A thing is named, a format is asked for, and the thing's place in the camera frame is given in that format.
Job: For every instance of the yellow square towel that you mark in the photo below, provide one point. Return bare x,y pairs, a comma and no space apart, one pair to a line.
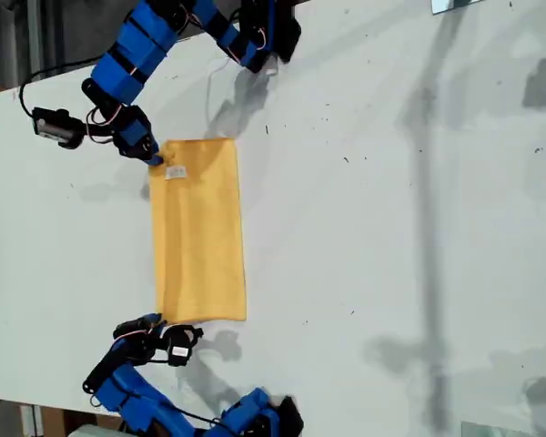
200,236

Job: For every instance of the white container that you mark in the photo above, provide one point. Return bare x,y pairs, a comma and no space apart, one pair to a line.
91,431

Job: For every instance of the white table leg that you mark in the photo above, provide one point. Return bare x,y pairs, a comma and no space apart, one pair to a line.
29,421

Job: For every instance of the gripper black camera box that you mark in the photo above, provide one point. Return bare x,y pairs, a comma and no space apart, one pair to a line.
54,125
179,348

